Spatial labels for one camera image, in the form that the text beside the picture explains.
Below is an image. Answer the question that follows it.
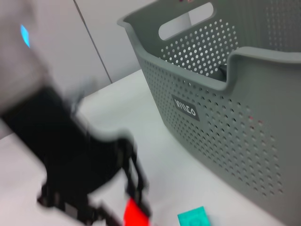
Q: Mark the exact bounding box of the grey-green perforated storage bin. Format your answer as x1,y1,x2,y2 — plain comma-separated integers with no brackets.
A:
117,0,301,224

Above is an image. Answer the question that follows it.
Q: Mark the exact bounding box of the small red building brick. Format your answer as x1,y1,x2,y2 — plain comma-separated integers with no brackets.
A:
123,197,151,226

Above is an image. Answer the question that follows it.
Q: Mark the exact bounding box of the teal square building brick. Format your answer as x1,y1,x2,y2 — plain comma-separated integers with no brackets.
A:
177,206,211,226

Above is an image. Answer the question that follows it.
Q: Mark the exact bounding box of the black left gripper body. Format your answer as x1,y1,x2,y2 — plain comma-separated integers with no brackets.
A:
0,86,135,208

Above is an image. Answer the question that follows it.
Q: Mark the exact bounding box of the black clay teapot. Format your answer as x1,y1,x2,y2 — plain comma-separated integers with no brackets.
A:
218,65,230,81

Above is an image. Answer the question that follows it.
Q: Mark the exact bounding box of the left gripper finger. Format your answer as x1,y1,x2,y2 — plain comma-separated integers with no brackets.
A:
121,140,151,215
37,197,123,226

